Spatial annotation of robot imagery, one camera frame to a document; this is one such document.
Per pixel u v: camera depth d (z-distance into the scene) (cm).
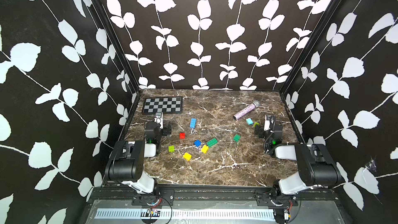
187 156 88
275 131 72
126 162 46
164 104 108
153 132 71
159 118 82
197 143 91
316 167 46
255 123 98
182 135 95
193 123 101
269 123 81
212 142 91
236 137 95
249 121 103
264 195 74
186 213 70
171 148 89
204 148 90
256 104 108
